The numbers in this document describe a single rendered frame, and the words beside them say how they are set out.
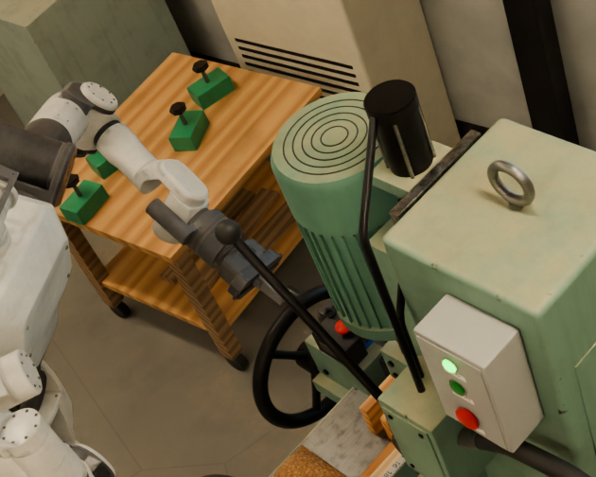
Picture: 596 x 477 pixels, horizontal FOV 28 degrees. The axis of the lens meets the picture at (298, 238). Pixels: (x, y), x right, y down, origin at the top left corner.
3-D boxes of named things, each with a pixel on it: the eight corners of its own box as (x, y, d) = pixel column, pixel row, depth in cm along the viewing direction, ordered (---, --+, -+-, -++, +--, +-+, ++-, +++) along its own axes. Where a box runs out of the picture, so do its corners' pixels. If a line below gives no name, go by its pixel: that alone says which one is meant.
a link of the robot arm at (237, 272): (274, 274, 222) (228, 234, 225) (288, 245, 215) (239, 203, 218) (230, 311, 215) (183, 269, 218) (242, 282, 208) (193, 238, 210)
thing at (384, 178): (425, 171, 146) (389, 66, 135) (474, 193, 141) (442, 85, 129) (382, 214, 143) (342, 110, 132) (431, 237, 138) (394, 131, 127)
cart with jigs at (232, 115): (234, 176, 388) (158, 21, 344) (373, 220, 354) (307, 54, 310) (104, 323, 360) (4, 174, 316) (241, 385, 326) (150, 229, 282)
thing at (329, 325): (358, 291, 204) (348, 270, 200) (404, 316, 197) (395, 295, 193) (306, 344, 199) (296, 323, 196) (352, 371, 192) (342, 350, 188)
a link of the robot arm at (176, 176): (196, 228, 223) (150, 182, 227) (217, 193, 218) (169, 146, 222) (173, 236, 217) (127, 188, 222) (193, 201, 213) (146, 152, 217)
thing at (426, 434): (445, 421, 157) (418, 352, 147) (498, 452, 151) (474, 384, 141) (404, 467, 154) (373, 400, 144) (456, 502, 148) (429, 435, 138)
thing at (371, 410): (444, 350, 197) (434, 326, 192) (451, 354, 196) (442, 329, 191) (369, 431, 191) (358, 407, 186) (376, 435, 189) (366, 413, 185)
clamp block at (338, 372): (373, 315, 211) (359, 283, 205) (429, 347, 202) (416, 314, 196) (317, 374, 206) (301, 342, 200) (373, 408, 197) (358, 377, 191)
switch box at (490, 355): (477, 378, 139) (447, 291, 128) (546, 416, 132) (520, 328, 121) (444, 415, 137) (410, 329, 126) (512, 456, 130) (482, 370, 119)
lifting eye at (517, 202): (499, 191, 130) (487, 149, 125) (544, 210, 126) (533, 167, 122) (490, 201, 129) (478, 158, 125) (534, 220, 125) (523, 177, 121)
